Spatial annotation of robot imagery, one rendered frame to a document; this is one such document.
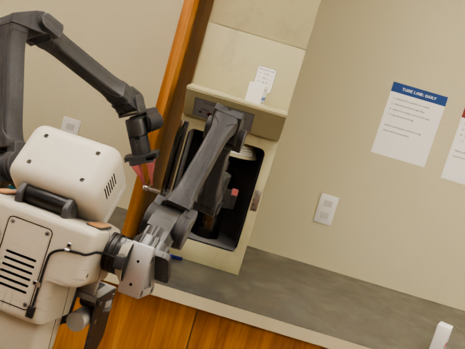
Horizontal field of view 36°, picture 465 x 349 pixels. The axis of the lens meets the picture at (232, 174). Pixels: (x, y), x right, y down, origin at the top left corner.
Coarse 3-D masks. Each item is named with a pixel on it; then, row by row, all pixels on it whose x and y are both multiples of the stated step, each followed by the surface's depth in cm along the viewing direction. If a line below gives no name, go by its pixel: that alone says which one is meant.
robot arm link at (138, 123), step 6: (138, 114) 214; (126, 120) 212; (132, 120) 210; (138, 120) 210; (144, 120) 212; (126, 126) 212; (132, 126) 210; (138, 126) 211; (144, 126) 212; (132, 132) 211; (138, 132) 211; (144, 132) 212; (138, 138) 212
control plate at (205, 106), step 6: (198, 102) 226; (204, 102) 225; (210, 102) 225; (198, 108) 228; (204, 108) 228; (210, 108) 227; (198, 114) 231; (204, 114) 230; (246, 114) 225; (252, 114) 224; (246, 120) 227; (252, 120) 226; (246, 126) 229
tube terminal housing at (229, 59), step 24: (216, 24) 230; (216, 48) 231; (240, 48) 230; (264, 48) 230; (288, 48) 229; (216, 72) 232; (240, 72) 232; (288, 72) 230; (240, 96) 233; (288, 96) 232; (192, 120) 235; (264, 144) 235; (264, 168) 236; (192, 240) 242; (240, 240) 240; (216, 264) 242; (240, 264) 242
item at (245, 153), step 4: (244, 144) 239; (244, 148) 239; (248, 148) 240; (252, 148) 242; (232, 152) 237; (236, 152) 238; (240, 152) 238; (244, 152) 239; (248, 152) 240; (252, 152) 241; (236, 156) 237; (240, 156) 238; (244, 156) 239; (248, 156) 240; (252, 156) 241; (252, 160) 241
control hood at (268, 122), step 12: (192, 84) 226; (192, 96) 225; (204, 96) 223; (216, 96) 222; (228, 96) 222; (192, 108) 229; (240, 108) 223; (252, 108) 222; (264, 108) 221; (276, 108) 230; (264, 120) 225; (276, 120) 224; (252, 132) 231; (264, 132) 230; (276, 132) 228
